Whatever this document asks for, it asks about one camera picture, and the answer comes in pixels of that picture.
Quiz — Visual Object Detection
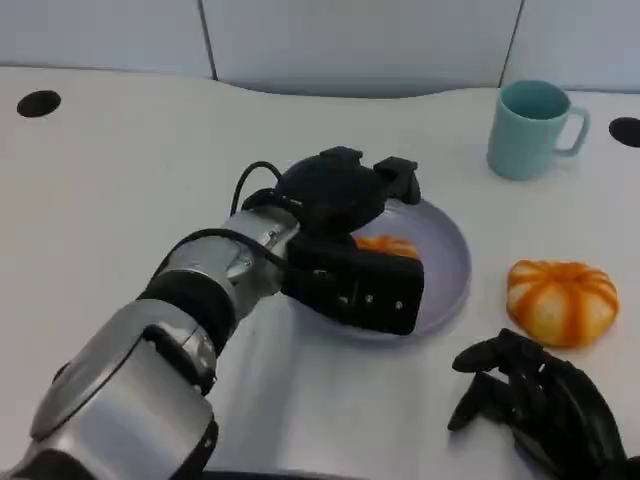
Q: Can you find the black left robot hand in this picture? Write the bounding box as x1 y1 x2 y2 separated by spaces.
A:
242 146 422 235

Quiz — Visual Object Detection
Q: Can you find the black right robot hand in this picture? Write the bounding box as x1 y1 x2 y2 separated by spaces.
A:
446 327 632 480

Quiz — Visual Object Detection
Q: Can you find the orange and white bread roll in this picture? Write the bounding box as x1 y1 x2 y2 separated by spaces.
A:
354 234 421 261
506 259 621 349

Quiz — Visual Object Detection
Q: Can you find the lilac plate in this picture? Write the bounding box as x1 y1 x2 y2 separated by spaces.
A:
287 197 473 342

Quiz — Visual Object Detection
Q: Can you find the grey partition panel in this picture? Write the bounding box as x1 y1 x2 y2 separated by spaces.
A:
0 0 219 81
499 0 640 95
198 0 525 100

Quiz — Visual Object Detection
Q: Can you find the pale green mug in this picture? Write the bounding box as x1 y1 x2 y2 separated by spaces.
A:
486 79 592 182

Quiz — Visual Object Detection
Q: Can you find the dark robot torso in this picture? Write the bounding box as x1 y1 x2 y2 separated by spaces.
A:
207 468 371 480

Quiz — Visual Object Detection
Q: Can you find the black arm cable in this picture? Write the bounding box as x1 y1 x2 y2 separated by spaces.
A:
232 160 285 214
184 228 292 269

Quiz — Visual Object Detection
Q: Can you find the black table cable grommet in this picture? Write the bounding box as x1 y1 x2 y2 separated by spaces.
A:
608 117 640 148
15 89 62 119

